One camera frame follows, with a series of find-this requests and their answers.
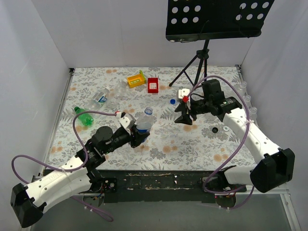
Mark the red plastic box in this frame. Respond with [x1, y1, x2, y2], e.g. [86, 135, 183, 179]
[147, 77, 159, 93]

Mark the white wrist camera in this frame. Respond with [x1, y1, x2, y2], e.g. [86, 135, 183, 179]
[177, 89, 190, 103]
[117, 112, 136, 129]

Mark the clear bottle blue label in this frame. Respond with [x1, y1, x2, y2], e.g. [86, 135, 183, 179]
[85, 87, 110, 111]

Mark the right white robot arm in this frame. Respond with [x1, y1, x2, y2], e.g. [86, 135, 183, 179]
[175, 76, 295, 194]

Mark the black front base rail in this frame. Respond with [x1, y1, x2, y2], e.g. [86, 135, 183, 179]
[72, 169, 241, 205]

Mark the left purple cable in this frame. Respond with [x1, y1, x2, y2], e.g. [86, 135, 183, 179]
[11, 110, 121, 222]

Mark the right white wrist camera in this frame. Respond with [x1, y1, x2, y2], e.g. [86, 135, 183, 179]
[177, 89, 190, 103]

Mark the yellow plastic box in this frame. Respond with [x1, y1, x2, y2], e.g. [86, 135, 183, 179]
[127, 70, 146, 88]

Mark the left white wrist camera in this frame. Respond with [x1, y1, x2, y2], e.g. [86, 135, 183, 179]
[117, 112, 136, 129]

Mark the black bottle cap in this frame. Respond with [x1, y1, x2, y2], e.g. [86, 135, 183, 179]
[212, 127, 218, 133]

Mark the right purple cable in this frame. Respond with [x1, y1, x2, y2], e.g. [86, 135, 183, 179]
[190, 76, 256, 210]

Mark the clear Pepsi bottle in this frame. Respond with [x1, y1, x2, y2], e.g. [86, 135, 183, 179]
[136, 107, 154, 133]

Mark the floral tablecloth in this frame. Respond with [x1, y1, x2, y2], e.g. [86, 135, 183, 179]
[46, 66, 255, 170]

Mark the clear bottle by wall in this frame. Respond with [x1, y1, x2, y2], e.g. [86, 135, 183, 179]
[236, 81, 247, 97]

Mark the purple cable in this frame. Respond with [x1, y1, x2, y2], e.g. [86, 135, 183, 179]
[190, 76, 256, 210]
[11, 110, 121, 222]

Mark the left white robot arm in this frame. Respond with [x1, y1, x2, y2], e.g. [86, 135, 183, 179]
[10, 125, 150, 228]

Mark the green plastic bottle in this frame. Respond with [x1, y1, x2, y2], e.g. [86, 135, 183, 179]
[74, 106, 94, 127]

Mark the black music stand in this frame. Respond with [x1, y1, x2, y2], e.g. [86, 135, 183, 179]
[166, 0, 274, 86]

